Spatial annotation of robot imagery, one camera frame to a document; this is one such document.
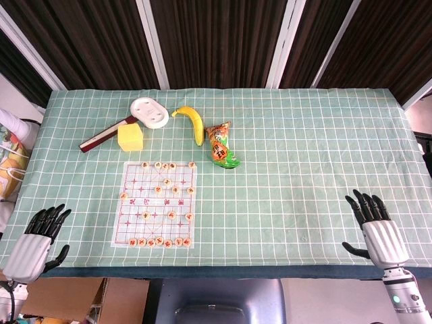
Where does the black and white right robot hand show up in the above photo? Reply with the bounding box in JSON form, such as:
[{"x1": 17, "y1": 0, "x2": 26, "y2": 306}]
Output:
[{"x1": 342, "y1": 188, "x2": 412, "y2": 270}]

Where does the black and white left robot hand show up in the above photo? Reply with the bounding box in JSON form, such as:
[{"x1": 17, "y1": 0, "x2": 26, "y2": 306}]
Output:
[{"x1": 2, "y1": 203, "x2": 72, "y2": 283}]

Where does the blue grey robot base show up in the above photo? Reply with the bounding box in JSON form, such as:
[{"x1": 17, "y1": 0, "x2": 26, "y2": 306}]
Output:
[{"x1": 157, "y1": 278, "x2": 287, "y2": 324}]

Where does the brown cardboard box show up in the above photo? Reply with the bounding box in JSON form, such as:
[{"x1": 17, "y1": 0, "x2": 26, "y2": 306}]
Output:
[{"x1": 18, "y1": 277, "x2": 151, "y2": 323}]

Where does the white cabinet panel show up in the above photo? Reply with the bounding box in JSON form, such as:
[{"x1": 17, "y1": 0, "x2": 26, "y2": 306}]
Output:
[{"x1": 280, "y1": 278, "x2": 394, "y2": 324}]

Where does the colourful printed bag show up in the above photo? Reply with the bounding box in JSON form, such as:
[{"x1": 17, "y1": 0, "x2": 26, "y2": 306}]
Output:
[{"x1": 0, "y1": 123, "x2": 32, "y2": 200}]

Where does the green checked tablecloth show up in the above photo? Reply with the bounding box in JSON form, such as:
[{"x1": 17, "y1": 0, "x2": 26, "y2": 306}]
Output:
[{"x1": 0, "y1": 86, "x2": 432, "y2": 271}]

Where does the translucent Chinese chess board sheet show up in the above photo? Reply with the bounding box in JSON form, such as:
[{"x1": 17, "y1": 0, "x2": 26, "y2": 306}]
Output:
[{"x1": 110, "y1": 161, "x2": 198, "y2": 250}]

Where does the dark red folded fan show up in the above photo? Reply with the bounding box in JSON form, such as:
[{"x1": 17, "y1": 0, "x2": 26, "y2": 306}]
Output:
[{"x1": 78, "y1": 116, "x2": 138, "y2": 153}]

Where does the yellow foam cube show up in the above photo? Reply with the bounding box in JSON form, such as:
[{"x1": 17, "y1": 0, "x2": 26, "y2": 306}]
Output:
[{"x1": 117, "y1": 123, "x2": 144, "y2": 152}]

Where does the blue table edge cloth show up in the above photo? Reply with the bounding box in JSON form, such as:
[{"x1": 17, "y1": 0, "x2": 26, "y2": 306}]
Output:
[{"x1": 0, "y1": 265, "x2": 432, "y2": 281}]

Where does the white oval plastic dish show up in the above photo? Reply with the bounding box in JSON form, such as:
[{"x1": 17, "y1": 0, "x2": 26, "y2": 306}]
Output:
[{"x1": 130, "y1": 97, "x2": 169, "y2": 130}]

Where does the orange green snack bag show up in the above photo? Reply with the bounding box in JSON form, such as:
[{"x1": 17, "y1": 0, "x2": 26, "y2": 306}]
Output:
[{"x1": 205, "y1": 120, "x2": 242, "y2": 170}]

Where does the yellow banana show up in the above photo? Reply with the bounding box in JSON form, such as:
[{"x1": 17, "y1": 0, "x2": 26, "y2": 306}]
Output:
[{"x1": 171, "y1": 105, "x2": 206, "y2": 147}]

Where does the dark brown curtain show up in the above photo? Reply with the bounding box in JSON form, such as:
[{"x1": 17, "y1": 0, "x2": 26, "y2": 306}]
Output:
[{"x1": 0, "y1": 0, "x2": 432, "y2": 107}]

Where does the white frame post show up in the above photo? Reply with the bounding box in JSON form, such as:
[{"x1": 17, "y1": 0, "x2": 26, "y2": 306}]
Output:
[
  {"x1": 136, "y1": 0, "x2": 171, "y2": 90},
  {"x1": 309, "y1": 0, "x2": 362, "y2": 88},
  {"x1": 0, "y1": 5, "x2": 68, "y2": 91},
  {"x1": 400, "y1": 76, "x2": 432, "y2": 111},
  {"x1": 265, "y1": 0, "x2": 307, "y2": 89}
]

